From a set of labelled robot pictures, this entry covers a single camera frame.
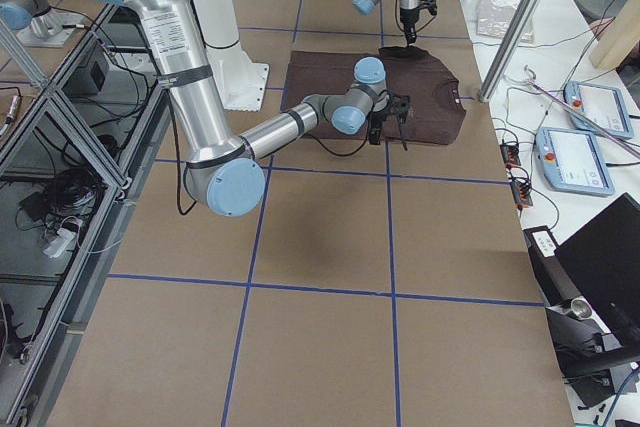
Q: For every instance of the teach pendant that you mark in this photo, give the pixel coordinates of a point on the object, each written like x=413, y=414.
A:
x=572, y=162
x=602, y=105

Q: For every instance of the white power strip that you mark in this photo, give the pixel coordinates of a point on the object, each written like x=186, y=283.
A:
x=59, y=243

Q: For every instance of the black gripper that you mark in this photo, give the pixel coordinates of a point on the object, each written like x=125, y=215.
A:
x=407, y=16
x=381, y=117

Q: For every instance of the upper teach pendant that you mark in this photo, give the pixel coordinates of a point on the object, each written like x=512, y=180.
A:
x=602, y=105

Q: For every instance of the silver foil bag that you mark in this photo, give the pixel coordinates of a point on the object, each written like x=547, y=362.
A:
x=494, y=17

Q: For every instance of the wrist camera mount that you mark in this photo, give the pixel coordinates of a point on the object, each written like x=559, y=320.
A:
x=430, y=6
x=399, y=107

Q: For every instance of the aluminium frame rack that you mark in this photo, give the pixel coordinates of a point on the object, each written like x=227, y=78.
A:
x=73, y=159

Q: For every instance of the lower orange connector board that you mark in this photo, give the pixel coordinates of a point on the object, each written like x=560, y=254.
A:
x=521, y=192

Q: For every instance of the black stand with label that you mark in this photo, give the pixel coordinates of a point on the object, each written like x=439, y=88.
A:
x=554, y=282

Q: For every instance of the orange connector board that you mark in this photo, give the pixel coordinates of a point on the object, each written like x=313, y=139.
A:
x=521, y=192
x=510, y=154

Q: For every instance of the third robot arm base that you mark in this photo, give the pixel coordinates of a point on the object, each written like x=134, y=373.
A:
x=36, y=23

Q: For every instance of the upper orange connector board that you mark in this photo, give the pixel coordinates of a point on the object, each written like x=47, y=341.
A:
x=510, y=154

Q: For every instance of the black box under frame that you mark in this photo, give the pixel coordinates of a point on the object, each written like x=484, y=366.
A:
x=92, y=76

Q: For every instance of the wooden plank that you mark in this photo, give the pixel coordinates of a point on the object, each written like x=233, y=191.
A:
x=619, y=39

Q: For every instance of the lower teach pendant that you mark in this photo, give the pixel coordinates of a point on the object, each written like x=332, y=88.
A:
x=572, y=162

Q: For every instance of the aluminium frame post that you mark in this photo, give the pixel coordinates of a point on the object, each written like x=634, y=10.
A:
x=507, y=48

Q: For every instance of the silver metal cup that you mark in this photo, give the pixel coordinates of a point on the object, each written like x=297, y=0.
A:
x=577, y=309

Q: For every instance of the black laptop monitor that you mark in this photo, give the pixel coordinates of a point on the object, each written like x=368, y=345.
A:
x=602, y=261

